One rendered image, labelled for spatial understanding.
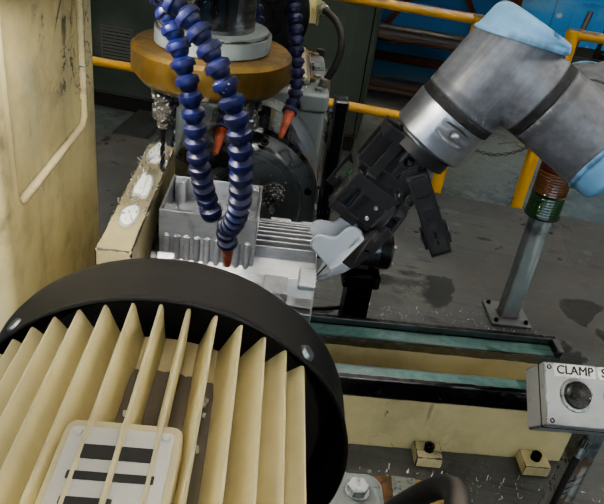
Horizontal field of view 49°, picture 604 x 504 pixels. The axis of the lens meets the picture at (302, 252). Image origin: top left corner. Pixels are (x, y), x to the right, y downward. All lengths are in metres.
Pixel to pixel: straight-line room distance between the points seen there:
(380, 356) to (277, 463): 0.80
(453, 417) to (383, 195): 0.39
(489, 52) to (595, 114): 0.12
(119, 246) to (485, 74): 0.42
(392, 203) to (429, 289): 0.66
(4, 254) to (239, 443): 0.52
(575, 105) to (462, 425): 0.50
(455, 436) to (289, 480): 0.78
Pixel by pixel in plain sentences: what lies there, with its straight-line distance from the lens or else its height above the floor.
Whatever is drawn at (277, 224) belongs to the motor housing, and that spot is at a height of 1.11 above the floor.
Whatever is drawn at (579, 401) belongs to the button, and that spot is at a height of 1.07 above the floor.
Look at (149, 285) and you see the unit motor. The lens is 0.28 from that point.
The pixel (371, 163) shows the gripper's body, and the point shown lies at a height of 1.24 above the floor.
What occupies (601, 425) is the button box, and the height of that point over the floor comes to 1.05.
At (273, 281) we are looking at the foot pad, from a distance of 0.82.
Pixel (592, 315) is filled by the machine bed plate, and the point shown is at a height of 0.80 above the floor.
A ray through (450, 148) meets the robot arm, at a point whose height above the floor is 1.29.
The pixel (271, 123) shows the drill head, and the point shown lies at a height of 1.16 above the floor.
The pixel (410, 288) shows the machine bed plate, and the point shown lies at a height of 0.80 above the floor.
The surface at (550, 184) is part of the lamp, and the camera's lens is 1.22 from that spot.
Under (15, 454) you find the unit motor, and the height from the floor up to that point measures 1.36.
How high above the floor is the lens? 1.53
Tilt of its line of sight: 31 degrees down
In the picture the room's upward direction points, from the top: 8 degrees clockwise
